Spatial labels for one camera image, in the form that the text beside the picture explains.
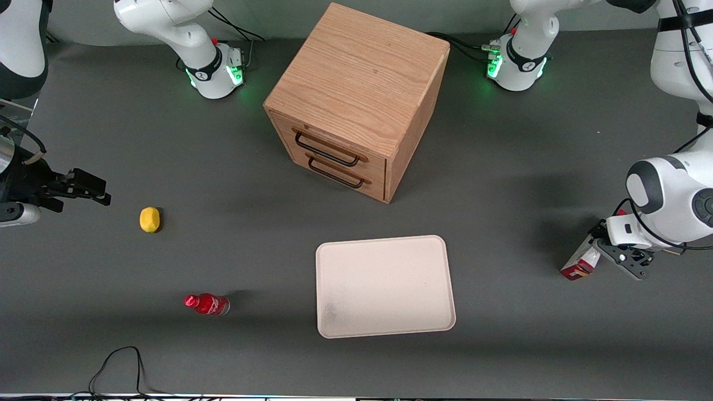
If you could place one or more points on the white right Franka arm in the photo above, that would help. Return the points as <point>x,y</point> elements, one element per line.
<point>22,44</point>

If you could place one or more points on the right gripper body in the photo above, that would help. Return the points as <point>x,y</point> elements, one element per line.
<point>28,179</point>

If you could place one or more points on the red soda bottle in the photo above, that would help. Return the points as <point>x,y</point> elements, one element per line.
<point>207,304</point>

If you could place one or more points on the wooden drawer cabinet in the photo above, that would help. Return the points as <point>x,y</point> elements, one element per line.
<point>356,78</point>

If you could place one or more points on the wooden drawer front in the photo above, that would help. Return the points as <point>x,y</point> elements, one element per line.
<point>377,189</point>
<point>376,167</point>

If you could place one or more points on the yellow lemon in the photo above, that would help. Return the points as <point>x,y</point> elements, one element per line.
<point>149,219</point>

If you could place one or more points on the red cookie box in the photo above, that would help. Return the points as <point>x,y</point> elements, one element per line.
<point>579,264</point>

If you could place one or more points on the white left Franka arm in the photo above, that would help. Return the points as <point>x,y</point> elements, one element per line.
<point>674,195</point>

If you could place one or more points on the beige plastic tray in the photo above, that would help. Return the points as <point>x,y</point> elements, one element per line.
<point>384,287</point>

